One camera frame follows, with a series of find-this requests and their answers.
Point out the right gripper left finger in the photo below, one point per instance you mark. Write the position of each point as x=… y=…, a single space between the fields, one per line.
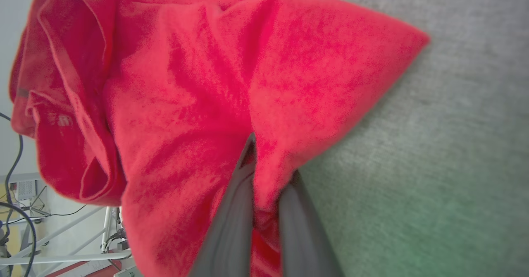
x=231 y=223

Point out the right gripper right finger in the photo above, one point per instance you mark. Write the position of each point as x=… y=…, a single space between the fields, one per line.
x=303 y=235

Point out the red and white garment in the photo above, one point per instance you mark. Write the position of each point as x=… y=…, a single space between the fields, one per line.
x=186 y=103

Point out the grey fabric sofa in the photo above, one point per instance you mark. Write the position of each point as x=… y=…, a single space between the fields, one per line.
x=434 y=165

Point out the white socket box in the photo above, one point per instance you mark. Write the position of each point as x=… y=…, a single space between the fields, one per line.
x=25 y=189

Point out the white metal frame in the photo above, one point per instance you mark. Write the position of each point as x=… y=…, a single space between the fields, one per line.
x=66 y=257

